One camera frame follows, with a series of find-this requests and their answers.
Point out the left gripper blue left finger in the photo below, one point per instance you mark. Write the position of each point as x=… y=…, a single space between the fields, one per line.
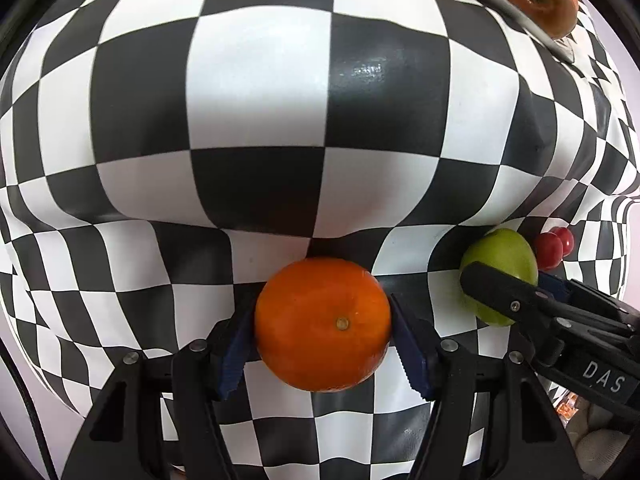
x=236 y=345

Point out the green apple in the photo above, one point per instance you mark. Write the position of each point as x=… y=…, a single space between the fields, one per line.
x=507 y=251

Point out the black white checkered cloth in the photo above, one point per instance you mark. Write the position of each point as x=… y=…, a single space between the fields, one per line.
x=160 y=159

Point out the red cherry tomato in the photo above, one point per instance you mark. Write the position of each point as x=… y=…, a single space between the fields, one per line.
x=549 y=251
x=566 y=237

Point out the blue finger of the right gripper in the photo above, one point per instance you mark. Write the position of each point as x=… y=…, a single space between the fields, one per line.
x=498 y=291
x=556 y=287

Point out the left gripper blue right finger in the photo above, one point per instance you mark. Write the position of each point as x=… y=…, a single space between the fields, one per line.
x=414 y=345

